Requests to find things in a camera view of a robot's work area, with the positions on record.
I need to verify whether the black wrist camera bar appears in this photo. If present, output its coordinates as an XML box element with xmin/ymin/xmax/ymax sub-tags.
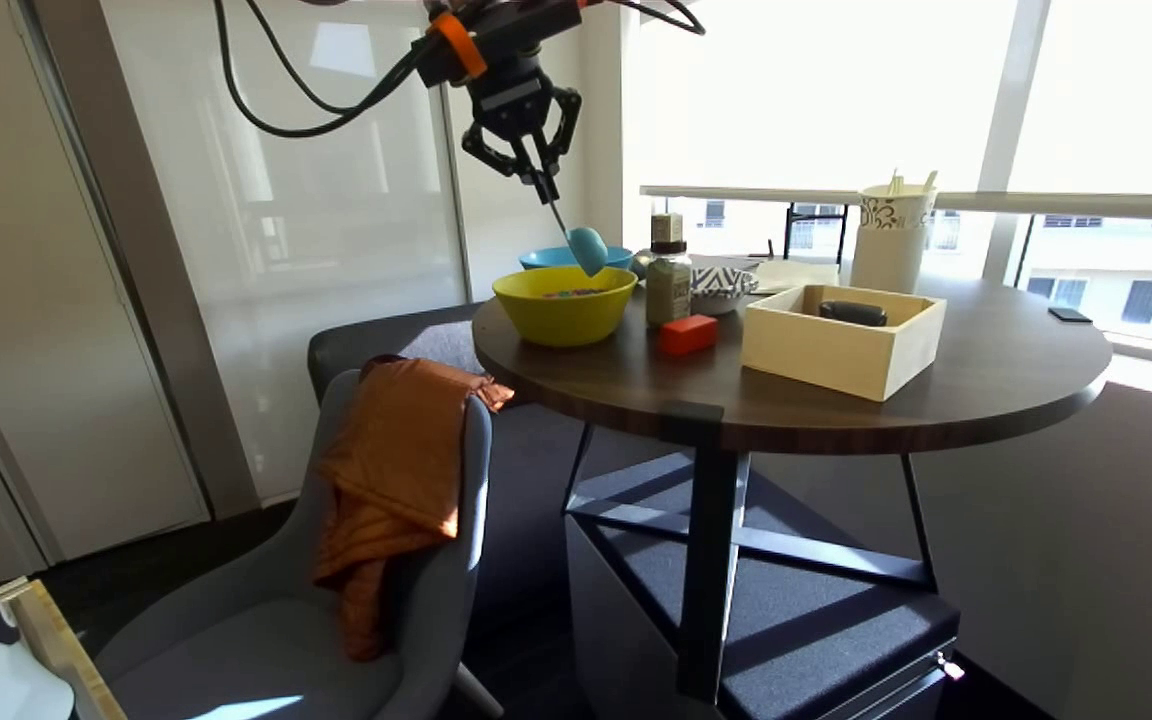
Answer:
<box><xmin>459</xmin><ymin>0</ymin><xmax>599</xmax><ymax>56</ymax></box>

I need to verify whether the metal wire whisk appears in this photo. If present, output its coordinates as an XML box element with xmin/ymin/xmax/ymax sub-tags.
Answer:
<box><xmin>685</xmin><ymin>256</ymin><xmax>767</xmax><ymax>320</ymax></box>

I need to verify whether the beige partition post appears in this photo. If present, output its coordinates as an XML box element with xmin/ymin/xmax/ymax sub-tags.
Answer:
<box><xmin>15</xmin><ymin>0</ymin><xmax>269</xmax><ymax>530</ymax></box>

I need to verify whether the black metal chair frame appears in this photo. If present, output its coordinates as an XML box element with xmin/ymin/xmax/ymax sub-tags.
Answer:
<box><xmin>781</xmin><ymin>199</ymin><xmax>858</xmax><ymax>265</ymax></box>

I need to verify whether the blue bowl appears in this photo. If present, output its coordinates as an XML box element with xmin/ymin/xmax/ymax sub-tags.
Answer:
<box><xmin>516</xmin><ymin>239</ymin><xmax>642</xmax><ymax>275</ymax></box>

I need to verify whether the orange cable connector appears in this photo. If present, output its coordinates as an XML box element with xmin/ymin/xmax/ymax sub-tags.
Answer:
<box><xmin>428</xmin><ymin>9</ymin><xmax>494</xmax><ymax>89</ymax></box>

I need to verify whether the light wooden box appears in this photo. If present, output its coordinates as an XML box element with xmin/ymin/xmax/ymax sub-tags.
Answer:
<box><xmin>735</xmin><ymin>281</ymin><xmax>952</xmax><ymax>406</ymax></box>

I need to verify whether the white window rail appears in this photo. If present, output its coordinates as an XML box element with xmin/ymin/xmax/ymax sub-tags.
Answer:
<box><xmin>635</xmin><ymin>180</ymin><xmax>1152</xmax><ymax>226</ymax></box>

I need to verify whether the flat black object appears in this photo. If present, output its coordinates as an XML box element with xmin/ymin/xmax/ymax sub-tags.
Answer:
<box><xmin>822</xmin><ymin>298</ymin><xmax>896</xmax><ymax>328</ymax></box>

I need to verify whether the blue plastic spoon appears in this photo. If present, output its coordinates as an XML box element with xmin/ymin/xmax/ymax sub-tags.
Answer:
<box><xmin>541</xmin><ymin>195</ymin><xmax>616</xmax><ymax>281</ymax></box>

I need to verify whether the grey shell chair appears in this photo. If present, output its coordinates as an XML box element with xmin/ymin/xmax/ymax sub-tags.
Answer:
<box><xmin>93</xmin><ymin>361</ymin><xmax>509</xmax><ymax>720</ymax></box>

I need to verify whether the red block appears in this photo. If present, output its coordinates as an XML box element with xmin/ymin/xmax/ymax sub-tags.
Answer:
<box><xmin>657</xmin><ymin>312</ymin><xmax>724</xmax><ymax>363</ymax></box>

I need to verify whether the white ceramic jar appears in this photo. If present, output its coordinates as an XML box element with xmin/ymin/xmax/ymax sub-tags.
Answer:
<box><xmin>849</xmin><ymin>170</ymin><xmax>946</xmax><ymax>298</ymax></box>

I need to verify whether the orange jacket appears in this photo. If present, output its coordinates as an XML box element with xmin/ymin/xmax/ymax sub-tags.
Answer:
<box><xmin>308</xmin><ymin>352</ymin><xmax>519</xmax><ymax>667</ymax></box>

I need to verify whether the glass spice bottle black cap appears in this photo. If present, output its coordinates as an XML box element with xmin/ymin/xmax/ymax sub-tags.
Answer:
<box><xmin>642</xmin><ymin>199</ymin><xmax>695</xmax><ymax>331</ymax></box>

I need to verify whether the yellow bowl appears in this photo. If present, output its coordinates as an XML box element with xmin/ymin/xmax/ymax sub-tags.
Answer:
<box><xmin>488</xmin><ymin>262</ymin><xmax>642</xmax><ymax>352</ymax></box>

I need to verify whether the light wooden platform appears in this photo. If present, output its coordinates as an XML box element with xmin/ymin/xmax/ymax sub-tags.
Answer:
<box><xmin>0</xmin><ymin>571</ymin><xmax>134</xmax><ymax>720</ymax></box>

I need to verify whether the round dark wooden table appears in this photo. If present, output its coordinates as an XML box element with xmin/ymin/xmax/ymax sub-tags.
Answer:
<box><xmin>467</xmin><ymin>271</ymin><xmax>1118</xmax><ymax>708</ymax></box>

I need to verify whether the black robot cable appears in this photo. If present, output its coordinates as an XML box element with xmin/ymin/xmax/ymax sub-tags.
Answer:
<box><xmin>210</xmin><ymin>0</ymin><xmax>711</xmax><ymax>146</ymax></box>

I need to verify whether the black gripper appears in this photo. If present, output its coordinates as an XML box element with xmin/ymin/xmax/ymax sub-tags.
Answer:
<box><xmin>459</xmin><ymin>28</ymin><xmax>589</xmax><ymax>207</ymax></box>

